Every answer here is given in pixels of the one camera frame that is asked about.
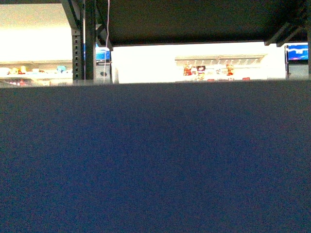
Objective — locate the white wall product display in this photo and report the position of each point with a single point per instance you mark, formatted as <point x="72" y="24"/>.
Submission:
<point x="222" y="68"/>

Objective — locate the black metal shelf rack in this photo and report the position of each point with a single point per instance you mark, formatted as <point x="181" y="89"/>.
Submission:
<point x="228" y="157"/>

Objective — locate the left drinks shelf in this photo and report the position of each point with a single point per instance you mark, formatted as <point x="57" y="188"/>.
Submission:
<point x="35" y="73"/>

